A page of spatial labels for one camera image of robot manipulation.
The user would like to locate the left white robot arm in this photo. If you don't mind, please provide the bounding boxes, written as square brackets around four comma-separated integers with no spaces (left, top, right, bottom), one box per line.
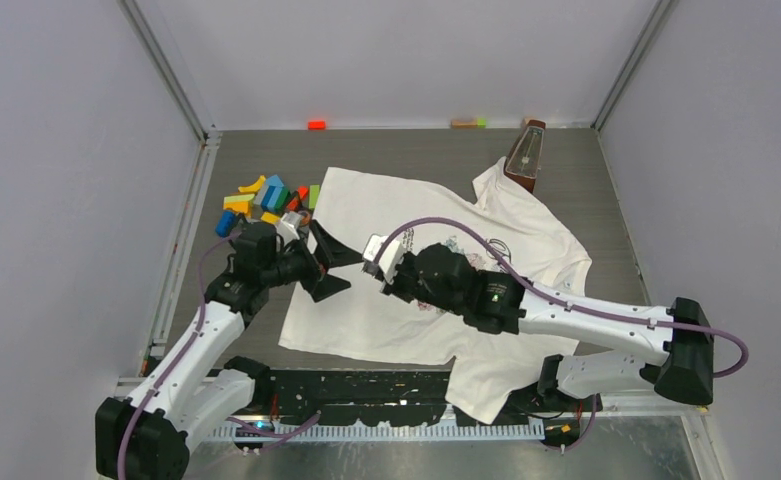
[95,216,362,479]

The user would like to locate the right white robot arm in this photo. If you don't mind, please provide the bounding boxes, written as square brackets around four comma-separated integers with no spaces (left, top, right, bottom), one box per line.
[364,241,714,411]

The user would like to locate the blue cylinder block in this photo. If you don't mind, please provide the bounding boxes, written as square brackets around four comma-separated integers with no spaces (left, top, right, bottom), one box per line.
[215,210,237,238]

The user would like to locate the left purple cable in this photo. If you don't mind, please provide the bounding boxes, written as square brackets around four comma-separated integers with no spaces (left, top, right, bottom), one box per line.
[115,228,325,480]

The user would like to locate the tan and green block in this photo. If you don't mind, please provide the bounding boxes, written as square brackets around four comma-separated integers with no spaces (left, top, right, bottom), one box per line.
[450,117,487,129]

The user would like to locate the light green flat block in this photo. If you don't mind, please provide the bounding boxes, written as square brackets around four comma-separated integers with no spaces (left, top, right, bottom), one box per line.
[223,193,255,204]

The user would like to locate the brown wooden metronome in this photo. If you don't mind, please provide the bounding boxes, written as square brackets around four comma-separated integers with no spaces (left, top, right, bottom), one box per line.
[503,118,546,193]

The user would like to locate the aluminium front rail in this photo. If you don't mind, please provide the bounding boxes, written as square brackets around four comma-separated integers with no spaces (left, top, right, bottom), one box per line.
[235,369,710,442]

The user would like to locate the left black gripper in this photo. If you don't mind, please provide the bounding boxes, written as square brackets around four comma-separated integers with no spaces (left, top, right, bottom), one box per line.
[262,221,364,302]

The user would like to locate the yellow arch block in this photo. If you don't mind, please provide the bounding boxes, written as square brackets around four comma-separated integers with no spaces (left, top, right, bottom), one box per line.
[238,175,266,194]

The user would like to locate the red orange block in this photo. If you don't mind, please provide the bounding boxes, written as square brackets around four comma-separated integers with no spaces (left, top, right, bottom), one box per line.
[307,120,327,130]

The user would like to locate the light blue block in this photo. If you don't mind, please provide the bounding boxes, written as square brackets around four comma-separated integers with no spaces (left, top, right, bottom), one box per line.
[254,175,285,209]

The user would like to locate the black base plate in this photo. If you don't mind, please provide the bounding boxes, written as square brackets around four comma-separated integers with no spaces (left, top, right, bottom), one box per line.
[208,368,603,429]

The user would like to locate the white floral t-shirt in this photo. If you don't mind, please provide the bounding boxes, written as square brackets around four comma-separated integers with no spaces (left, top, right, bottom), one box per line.
[279,164,592,424]

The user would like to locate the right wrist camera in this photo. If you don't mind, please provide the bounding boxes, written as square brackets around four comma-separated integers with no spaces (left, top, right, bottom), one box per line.
[362,234,407,284]

